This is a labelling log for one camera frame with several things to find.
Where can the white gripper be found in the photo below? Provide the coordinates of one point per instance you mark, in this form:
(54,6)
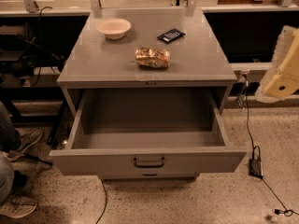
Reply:
(284,70)

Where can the grey top drawer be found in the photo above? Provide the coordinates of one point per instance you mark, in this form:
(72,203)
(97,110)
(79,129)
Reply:
(147,131)

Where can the grey drawer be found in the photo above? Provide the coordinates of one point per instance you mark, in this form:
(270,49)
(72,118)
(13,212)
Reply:
(147,131)
(167,175)

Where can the grey metal drawer cabinet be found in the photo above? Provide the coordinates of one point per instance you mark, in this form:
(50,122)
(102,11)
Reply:
(196,59)

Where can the grey bottom drawer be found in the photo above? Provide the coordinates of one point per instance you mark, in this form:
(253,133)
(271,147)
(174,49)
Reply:
(167,175)

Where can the black power adapter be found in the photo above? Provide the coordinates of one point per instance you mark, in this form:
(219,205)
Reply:
(256,168)

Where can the black calculator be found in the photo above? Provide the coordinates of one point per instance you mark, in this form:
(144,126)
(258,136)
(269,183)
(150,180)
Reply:
(170,36)

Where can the shiny snack bag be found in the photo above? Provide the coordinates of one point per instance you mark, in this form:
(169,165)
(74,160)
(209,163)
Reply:
(153,58)

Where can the white paper bowl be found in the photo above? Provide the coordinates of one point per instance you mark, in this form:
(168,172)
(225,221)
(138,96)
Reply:
(113,28)

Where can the grey sneaker upper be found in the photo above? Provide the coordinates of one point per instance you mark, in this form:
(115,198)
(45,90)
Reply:
(27,140)

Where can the grey sneaker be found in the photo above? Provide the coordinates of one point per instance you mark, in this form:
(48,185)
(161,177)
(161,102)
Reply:
(27,140)
(18,206)

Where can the dark equipment on left shelf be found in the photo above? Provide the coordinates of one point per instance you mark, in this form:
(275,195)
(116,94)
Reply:
(22,57)

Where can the person leg in jeans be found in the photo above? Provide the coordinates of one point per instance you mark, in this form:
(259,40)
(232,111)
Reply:
(9,140)

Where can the grey sneaker lower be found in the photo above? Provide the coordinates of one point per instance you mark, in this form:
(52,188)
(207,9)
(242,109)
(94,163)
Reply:
(18,206)

